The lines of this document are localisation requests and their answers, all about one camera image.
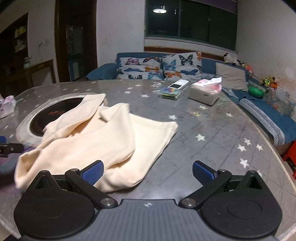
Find dark wooden door frame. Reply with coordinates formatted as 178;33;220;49
54;0;97;82

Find blue sofa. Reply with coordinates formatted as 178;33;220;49
87;52;296;146

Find grey patterned seat cushion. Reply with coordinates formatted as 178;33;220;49
239;98;286;146

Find red stool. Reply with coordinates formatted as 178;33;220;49
281;140;296;181

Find cream garment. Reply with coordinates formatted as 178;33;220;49
14;93;178;193

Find clear box of colourful bits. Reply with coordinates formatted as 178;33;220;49
159;87;182;100

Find dark window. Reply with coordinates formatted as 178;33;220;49
144;0;238;51

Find yellow and orange plush toys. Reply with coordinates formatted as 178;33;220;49
261;76;278;88

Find plain grey cushion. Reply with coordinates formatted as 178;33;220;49
215;62;249;91

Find butterfly cushion with dark butterfly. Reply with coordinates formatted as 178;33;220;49
161;52;204;82

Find white remote control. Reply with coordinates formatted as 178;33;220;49
168;79;189;90

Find white and black plush toy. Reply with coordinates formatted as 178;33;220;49
223;53;241;64

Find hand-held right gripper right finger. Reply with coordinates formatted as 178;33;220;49
179;160;266;208

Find clear plastic container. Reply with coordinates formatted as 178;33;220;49
266;87;292;117

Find round black induction cooker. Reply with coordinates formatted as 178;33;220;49
17;93;93;147

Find green bowl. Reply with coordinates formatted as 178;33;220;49
248;86;265;97

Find pink tissue pack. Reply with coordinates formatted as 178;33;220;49
0;95;17;119

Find dark wooden shelf unit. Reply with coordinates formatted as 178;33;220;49
0;13;29;77

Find white tissue box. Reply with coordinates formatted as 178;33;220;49
190;77;223;106

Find wooden side cabinet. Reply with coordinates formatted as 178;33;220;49
23;59;56;89

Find white water dispenser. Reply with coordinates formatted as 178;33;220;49
69;61;82;80

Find butterfly cushion with purple butterfly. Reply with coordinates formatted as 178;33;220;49
117;56;164;80

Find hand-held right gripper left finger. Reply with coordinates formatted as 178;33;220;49
30;160;118;209

